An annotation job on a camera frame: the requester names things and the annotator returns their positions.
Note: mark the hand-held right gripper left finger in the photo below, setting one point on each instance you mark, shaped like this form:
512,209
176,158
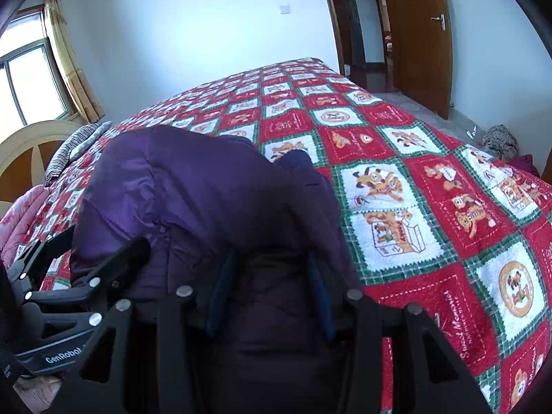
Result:
220,297

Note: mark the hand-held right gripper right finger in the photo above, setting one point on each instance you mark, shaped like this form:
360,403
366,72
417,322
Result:
323,302

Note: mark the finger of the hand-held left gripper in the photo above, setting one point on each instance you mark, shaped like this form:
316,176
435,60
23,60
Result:
108,276
39,258

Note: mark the purple padded jacket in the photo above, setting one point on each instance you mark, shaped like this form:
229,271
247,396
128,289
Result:
194,181

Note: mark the person's left hand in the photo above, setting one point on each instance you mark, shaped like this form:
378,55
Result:
36,390

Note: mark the pink quilt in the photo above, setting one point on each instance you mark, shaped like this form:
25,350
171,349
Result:
21,215

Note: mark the cream wooden headboard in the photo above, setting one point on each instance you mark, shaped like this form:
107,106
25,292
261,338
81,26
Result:
26,155

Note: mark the striped pillow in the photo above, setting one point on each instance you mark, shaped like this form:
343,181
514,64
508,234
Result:
73,146

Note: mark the red printed patchwork quilt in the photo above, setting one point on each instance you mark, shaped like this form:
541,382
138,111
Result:
431,224

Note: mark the window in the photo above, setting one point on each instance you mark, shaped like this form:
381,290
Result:
34,82

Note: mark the yellow curtain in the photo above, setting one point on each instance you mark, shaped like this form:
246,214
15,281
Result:
71,60

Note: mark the grey cloth pile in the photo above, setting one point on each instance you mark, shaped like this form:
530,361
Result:
499,142

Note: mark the dark red cloth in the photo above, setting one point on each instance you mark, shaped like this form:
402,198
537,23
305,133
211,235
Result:
524,164

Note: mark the brown wooden door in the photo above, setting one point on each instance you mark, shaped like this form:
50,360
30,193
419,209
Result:
418,56

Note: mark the brown door frame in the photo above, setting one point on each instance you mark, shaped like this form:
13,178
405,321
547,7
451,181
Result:
334,21

